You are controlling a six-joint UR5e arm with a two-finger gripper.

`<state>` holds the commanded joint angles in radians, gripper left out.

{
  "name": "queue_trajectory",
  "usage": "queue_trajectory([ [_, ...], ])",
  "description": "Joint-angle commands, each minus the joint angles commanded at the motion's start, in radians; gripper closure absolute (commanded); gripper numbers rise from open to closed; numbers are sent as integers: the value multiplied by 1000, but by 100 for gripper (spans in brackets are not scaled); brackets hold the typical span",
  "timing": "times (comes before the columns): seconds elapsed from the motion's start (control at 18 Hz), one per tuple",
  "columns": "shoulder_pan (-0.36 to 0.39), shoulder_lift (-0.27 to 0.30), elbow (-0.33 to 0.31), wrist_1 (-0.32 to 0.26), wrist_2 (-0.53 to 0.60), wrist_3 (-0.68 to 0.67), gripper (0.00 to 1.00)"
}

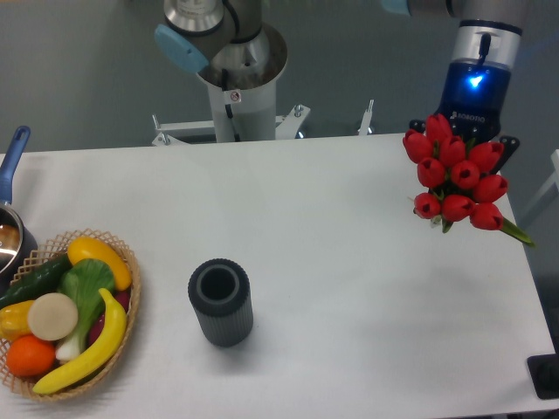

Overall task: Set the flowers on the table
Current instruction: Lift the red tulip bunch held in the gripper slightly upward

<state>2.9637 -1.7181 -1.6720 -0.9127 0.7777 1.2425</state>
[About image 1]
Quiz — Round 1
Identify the beige round slice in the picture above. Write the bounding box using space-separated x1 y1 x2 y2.
27 292 79 341

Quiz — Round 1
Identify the dark red vegetable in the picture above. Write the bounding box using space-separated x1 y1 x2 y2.
87 291 130 347

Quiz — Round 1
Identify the yellow banana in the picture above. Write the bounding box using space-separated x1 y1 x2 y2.
32 288 127 395

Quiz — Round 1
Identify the dark grey ribbed vase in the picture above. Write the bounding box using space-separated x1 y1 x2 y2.
188 258 253 347

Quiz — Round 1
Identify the red tulip bouquet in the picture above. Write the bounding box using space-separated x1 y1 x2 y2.
403 113 535 247

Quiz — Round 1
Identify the woven wicker basket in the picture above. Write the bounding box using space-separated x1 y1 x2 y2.
1 229 141 402

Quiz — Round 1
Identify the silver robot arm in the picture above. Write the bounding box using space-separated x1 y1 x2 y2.
155 1 528 142

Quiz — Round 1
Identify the green bok choy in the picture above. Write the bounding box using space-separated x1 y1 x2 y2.
56 258 115 363

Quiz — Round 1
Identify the blue handled saucepan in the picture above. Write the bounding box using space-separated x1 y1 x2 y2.
1 126 38 296

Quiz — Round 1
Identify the black device at table edge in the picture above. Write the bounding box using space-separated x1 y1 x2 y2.
527 354 558 400

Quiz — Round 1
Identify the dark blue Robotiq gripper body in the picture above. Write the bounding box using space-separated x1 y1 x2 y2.
437 62 511 142

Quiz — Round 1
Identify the yellow bell pepper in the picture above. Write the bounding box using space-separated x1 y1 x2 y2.
1 300 34 341

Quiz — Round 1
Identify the orange fruit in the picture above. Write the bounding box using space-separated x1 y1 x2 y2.
6 334 55 377

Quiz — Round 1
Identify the green cucumber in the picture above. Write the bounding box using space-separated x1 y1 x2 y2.
1 253 72 308

